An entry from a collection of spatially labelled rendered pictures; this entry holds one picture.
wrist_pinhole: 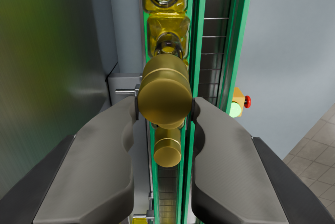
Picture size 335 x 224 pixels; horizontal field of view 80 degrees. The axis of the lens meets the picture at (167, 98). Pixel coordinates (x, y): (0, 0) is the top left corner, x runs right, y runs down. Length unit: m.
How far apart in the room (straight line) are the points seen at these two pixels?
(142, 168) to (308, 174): 1.99
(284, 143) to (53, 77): 0.81
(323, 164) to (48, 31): 2.38
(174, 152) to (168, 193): 0.55
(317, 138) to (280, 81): 1.47
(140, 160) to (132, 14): 0.43
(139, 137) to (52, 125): 0.39
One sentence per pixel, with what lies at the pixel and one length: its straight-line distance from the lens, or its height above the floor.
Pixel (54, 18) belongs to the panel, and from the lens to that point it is 0.26.
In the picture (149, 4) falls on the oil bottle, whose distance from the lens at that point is 0.25.
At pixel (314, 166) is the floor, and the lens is 2.41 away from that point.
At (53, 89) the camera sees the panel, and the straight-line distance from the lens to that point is 0.25.
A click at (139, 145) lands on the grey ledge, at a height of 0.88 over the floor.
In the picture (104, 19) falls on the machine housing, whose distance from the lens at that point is 0.53.
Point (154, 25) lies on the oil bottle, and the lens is 0.25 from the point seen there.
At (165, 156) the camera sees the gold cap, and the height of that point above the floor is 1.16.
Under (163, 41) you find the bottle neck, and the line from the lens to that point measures 0.21.
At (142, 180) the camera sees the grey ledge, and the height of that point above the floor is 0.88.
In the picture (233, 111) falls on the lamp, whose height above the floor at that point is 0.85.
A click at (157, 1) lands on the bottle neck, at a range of 0.19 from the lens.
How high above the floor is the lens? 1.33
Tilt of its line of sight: 61 degrees down
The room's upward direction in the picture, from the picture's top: 179 degrees counter-clockwise
